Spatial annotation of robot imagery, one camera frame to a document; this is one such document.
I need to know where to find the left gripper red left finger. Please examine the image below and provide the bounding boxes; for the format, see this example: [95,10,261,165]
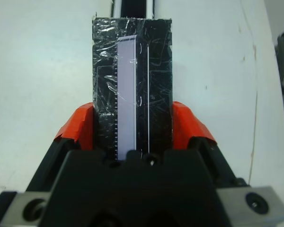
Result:
[26,102,96,193]

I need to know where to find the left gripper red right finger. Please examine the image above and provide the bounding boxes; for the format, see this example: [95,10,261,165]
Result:
[171,101,249,189]

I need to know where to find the black glossy box lid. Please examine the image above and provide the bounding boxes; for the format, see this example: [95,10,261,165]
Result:
[91,16,174,162]

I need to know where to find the white camera box base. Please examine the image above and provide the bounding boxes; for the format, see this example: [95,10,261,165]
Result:
[110,0,156,19]

